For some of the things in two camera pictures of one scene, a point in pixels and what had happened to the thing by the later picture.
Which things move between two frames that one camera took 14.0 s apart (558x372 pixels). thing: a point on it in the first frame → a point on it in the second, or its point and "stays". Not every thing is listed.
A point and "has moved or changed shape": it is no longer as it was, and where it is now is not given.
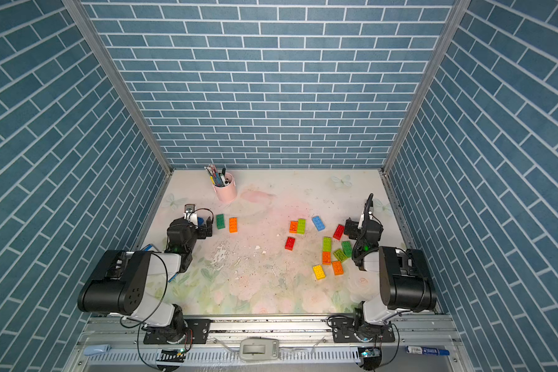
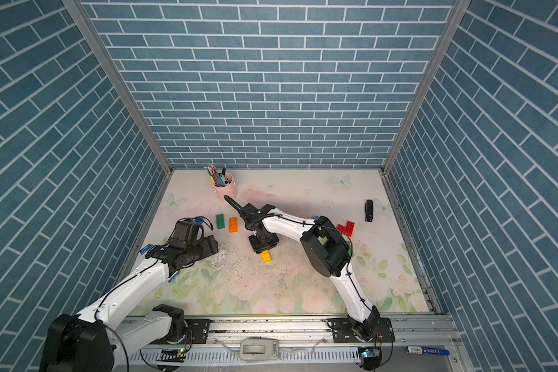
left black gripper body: x=201 y=233 → x=201 y=249
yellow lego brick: x=319 y=272 has moved or changed shape
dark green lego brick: x=221 y=221 stays
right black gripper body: x=356 y=232 → x=260 y=244
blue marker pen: x=427 y=350 stays
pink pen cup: x=227 y=193 stays
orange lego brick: x=233 y=225 stays
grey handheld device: x=259 y=349 stays
